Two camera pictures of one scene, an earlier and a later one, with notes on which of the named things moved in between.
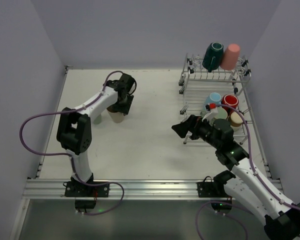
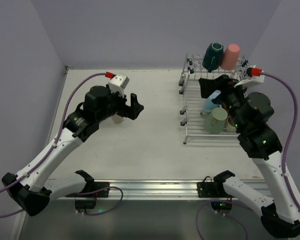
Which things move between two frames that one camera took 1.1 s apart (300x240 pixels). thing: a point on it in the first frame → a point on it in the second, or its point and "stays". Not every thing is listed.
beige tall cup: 117,117 stays
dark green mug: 213,56 stays
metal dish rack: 197,83 stays
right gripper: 192,127 → 221,89
